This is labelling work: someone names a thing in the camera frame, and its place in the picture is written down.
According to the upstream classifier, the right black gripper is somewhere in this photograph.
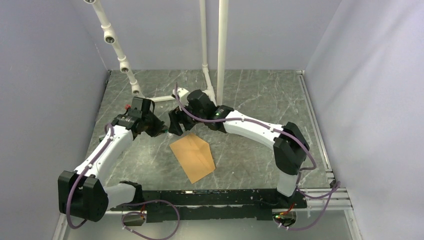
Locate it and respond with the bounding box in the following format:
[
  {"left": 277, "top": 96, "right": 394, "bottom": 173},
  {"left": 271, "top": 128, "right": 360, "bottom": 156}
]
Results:
[{"left": 169, "top": 99, "right": 207, "bottom": 136}]

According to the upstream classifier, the brown paper envelope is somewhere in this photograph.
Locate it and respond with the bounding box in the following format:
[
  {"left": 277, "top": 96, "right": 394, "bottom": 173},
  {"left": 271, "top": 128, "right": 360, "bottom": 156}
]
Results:
[{"left": 169, "top": 133, "right": 216, "bottom": 184}]

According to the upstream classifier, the green white glue stick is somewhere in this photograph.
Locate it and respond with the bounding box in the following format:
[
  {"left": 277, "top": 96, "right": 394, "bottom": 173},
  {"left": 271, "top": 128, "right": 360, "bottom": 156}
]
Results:
[{"left": 163, "top": 130, "right": 173, "bottom": 137}]

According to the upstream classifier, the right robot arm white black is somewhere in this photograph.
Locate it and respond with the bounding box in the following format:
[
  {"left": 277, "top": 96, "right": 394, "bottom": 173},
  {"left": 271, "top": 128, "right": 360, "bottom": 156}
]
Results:
[{"left": 168, "top": 87, "right": 310, "bottom": 208}]

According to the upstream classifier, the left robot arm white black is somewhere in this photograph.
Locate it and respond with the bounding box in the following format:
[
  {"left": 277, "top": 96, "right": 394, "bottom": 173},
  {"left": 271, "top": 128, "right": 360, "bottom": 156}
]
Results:
[{"left": 57, "top": 97, "right": 168, "bottom": 229}]

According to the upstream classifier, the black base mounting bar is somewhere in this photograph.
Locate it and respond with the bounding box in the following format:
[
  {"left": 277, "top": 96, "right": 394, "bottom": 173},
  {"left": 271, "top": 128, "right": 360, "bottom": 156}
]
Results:
[{"left": 113, "top": 188, "right": 307, "bottom": 223}]

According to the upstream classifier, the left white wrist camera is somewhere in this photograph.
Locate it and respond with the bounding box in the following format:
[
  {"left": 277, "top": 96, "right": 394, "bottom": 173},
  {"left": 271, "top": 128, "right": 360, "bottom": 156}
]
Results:
[{"left": 172, "top": 87, "right": 190, "bottom": 106}]

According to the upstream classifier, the white PVC pipe frame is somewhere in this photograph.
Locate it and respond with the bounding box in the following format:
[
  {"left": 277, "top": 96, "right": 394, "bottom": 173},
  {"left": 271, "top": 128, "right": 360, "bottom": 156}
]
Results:
[{"left": 82, "top": 0, "right": 230, "bottom": 107}]

